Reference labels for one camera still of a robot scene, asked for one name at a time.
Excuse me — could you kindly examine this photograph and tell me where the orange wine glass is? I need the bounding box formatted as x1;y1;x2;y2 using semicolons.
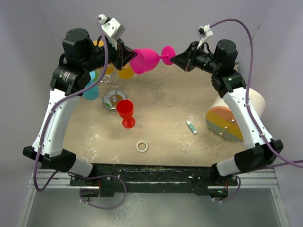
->
93;40;114;75
118;64;134;79

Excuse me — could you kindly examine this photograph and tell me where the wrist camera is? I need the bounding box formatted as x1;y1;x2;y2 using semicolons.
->
197;25;213;49
98;14;125;46

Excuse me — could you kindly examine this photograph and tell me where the white green lip balm tube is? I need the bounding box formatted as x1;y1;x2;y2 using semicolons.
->
186;121;197;135

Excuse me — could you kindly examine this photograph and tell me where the red plastic wine glass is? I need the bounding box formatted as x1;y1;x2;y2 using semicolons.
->
116;100;135;129

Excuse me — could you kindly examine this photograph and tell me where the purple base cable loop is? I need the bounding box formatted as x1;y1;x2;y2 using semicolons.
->
79;175;128;210

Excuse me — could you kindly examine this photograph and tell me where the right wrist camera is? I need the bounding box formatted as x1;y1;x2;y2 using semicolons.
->
197;25;213;49

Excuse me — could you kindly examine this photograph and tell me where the chrome wire wine glass rack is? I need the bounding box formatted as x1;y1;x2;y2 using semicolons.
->
100;70;127;112

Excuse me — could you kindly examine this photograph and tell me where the aluminium rail frame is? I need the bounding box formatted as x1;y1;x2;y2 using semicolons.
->
19;169;288;227

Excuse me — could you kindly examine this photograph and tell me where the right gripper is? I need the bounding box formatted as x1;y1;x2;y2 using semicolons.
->
171;41;221;74

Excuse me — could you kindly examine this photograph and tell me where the white tape ring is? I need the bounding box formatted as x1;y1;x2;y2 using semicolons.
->
136;140;149;152

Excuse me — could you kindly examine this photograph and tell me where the orange wine glass front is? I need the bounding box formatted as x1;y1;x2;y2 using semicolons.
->
93;40;114;75

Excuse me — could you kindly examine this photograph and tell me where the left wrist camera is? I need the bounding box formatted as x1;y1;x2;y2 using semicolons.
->
98;14;125;46

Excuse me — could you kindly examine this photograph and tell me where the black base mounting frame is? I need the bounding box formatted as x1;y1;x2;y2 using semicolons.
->
70;164;238;197

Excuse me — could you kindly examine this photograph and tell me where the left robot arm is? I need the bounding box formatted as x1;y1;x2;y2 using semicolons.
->
23;26;136;185

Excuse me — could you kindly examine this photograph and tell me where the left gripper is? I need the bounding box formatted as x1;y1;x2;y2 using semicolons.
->
82;36;137;72

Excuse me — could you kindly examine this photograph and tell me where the pink plastic wine glass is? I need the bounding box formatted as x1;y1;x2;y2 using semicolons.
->
130;46;176;74

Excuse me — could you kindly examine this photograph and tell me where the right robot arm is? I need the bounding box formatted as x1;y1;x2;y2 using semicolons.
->
170;39;284;185

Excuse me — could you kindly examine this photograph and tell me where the blue plastic wine glass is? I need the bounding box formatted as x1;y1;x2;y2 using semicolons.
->
82;70;99;101

